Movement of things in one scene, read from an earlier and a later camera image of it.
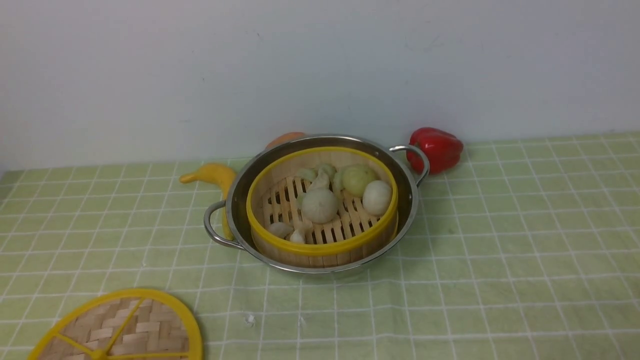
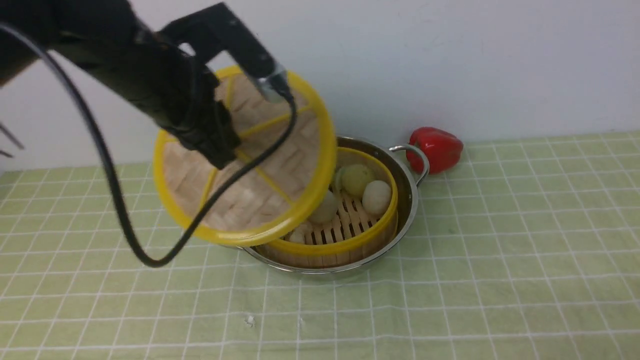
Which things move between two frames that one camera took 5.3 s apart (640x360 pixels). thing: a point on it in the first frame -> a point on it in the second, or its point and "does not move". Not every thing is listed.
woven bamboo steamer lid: x=125 y=324 -> x=275 y=199
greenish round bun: x=355 y=178 does not move
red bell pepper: x=443 y=150 does not move
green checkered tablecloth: x=530 y=250 does not move
